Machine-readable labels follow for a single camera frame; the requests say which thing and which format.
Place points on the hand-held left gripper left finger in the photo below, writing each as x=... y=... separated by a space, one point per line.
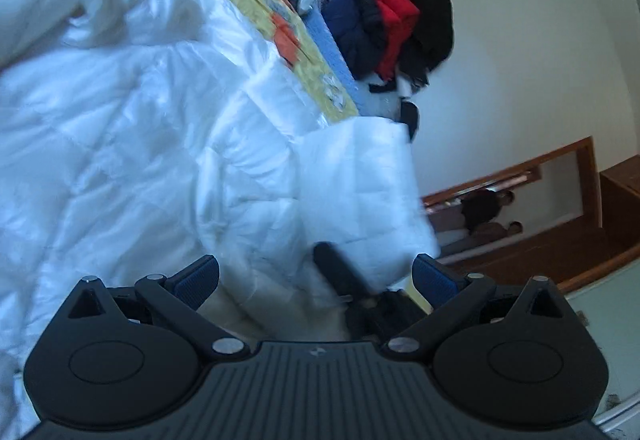
x=195 y=281

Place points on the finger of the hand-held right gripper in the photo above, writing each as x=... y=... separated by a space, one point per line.
x=345 y=275

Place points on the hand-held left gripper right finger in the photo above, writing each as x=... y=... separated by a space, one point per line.
x=434 y=281

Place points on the white quilted down duvet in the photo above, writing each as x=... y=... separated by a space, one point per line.
x=125 y=145

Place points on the clear plastic bag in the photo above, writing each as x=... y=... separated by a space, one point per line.
x=385 y=103

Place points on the brown wooden furniture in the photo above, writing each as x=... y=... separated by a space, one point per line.
x=620 y=200

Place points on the light blue knit blanket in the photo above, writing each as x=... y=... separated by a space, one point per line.
x=325 y=40

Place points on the navy blue jacket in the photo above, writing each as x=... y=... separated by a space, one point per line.
x=345 y=30

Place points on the black puffer jacket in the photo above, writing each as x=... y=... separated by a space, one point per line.
x=371 y=13

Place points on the red jacket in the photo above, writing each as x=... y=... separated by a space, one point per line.
x=395 y=15

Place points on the pile of jackets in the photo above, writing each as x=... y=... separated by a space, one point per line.
x=430 y=5

